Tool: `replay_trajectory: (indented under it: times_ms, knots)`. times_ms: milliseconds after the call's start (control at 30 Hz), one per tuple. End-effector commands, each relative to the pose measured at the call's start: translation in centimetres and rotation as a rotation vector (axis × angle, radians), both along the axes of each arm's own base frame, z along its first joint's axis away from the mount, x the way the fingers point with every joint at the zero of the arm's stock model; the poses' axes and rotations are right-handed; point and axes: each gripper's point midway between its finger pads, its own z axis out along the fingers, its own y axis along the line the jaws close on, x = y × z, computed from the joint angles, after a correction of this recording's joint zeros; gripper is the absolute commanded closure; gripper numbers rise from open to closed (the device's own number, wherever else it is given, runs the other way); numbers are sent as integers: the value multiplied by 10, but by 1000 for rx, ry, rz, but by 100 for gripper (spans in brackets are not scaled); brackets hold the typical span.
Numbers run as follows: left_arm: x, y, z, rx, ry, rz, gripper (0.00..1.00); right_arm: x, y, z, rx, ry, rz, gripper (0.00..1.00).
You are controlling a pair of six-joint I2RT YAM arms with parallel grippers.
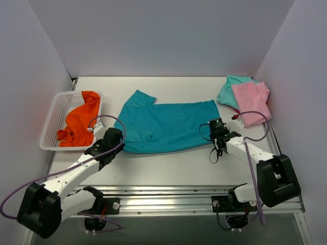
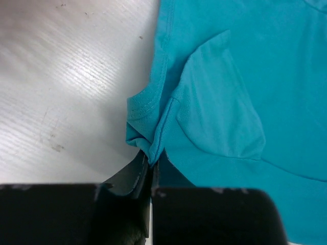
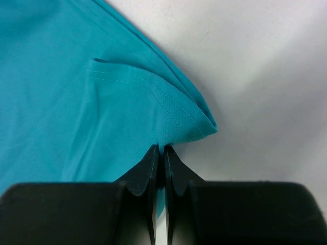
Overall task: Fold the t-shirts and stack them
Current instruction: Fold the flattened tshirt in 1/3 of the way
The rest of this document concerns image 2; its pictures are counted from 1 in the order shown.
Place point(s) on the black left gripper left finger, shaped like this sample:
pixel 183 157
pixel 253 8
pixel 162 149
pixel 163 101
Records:
pixel 116 211

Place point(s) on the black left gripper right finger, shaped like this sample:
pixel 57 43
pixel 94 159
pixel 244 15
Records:
pixel 185 214

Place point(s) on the teal blue t-shirt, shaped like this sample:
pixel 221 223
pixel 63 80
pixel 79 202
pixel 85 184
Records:
pixel 237 98

